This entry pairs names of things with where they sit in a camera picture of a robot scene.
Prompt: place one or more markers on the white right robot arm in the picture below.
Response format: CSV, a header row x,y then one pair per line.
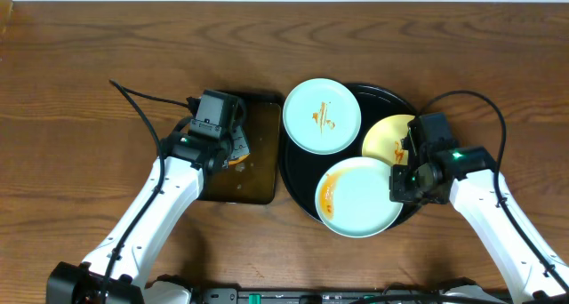
x,y
464,178

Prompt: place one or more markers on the light green plate orange smear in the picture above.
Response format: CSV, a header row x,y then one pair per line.
x,y
352,198

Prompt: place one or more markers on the orange green scrub sponge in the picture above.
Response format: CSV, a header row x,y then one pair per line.
x,y
238,160

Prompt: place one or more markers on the round black tray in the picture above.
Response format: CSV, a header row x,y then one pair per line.
x,y
301,171

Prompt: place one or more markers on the yellow plate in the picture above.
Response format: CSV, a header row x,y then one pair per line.
x,y
384,141

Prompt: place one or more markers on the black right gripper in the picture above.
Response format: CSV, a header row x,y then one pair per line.
x,y
399,191

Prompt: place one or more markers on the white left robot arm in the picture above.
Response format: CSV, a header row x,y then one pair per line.
x,y
117,270

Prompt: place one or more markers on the light green plate ketchup streaks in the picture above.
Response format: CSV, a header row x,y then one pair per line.
x,y
322,116

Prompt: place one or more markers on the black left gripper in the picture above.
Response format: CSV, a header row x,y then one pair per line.
x,y
236,144

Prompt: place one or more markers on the black rectangular water tray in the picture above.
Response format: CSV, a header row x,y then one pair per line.
x,y
252,179

